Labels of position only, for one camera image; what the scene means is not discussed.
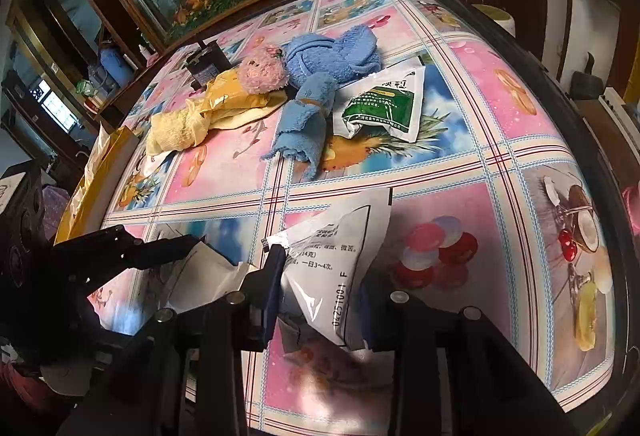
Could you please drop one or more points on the green white herbal sachet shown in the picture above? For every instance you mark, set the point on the green white herbal sachet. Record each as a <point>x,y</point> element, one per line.
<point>391,99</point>

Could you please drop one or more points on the yellow fluffy towel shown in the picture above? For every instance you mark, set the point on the yellow fluffy towel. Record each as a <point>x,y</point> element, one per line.
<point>177,130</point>

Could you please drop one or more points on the pink plush toy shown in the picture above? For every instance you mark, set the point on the pink plush toy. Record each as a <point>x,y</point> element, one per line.
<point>264,70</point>

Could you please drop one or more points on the yellow cardboard tray box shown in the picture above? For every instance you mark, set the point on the yellow cardboard tray box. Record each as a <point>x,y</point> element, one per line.
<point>107,160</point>

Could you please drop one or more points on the blue terry towel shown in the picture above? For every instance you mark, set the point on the blue terry towel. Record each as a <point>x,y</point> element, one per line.
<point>318,66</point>

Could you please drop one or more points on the blue thermos jug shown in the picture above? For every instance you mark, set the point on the blue thermos jug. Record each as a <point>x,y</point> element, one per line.
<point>116,66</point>

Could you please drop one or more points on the colourful patterned tablecloth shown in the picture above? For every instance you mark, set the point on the colourful patterned tablecloth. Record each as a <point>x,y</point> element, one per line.
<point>491,206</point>

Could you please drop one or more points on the yellow snack packet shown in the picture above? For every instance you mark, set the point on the yellow snack packet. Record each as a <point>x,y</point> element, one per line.
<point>227,106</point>

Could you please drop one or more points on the white printed medicine packet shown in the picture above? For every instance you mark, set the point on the white printed medicine packet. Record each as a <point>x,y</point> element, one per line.
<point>327,258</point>

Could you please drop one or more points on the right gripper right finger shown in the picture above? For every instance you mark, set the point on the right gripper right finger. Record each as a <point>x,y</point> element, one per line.
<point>376,312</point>

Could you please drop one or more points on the black electric motor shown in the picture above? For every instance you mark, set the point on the black electric motor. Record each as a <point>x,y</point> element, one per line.
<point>206,63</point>

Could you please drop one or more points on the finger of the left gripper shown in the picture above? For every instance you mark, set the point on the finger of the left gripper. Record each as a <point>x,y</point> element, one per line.
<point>94,259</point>

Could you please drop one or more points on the white red-lettered pouch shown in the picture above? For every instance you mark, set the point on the white red-lettered pouch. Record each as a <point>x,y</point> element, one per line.
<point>203,277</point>

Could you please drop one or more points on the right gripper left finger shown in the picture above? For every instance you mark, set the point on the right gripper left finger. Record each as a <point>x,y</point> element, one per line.
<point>263,292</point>

